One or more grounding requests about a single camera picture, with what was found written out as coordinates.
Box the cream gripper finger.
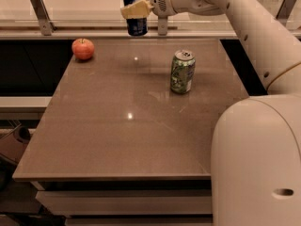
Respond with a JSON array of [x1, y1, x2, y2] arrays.
[[120, 0, 153, 19]]

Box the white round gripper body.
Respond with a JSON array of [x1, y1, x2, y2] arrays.
[[150, 0, 172, 17]]

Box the blue pepsi can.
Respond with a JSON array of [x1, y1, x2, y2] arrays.
[[123, 0, 148, 37]]

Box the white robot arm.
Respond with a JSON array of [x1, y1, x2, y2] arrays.
[[121, 0, 301, 226]]

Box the red apple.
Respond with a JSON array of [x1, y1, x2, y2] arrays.
[[71, 39, 95, 60]]

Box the green soda can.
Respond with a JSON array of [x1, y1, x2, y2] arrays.
[[170, 49, 196, 94]]

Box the dark object at left floor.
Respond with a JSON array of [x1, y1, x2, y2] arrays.
[[0, 125, 31, 190]]

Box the grey upper drawer front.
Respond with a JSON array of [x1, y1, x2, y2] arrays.
[[36, 190, 213, 217]]

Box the grey drawer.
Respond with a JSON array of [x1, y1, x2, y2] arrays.
[[36, 190, 213, 217], [65, 218, 213, 226]]

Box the grey lower drawer front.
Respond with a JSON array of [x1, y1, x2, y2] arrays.
[[65, 218, 213, 226]]

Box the middle metal railing bracket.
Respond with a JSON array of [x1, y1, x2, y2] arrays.
[[158, 17, 167, 36]]

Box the metal railing bracket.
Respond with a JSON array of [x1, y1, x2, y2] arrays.
[[276, 0, 297, 21], [30, 0, 55, 36], [158, 17, 167, 36]]

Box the left metal railing bracket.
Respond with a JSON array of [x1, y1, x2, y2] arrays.
[[30, 0, 55, 36]]

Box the right metal railing bracket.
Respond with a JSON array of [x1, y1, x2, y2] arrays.
[[276, 0, 297, 21]]

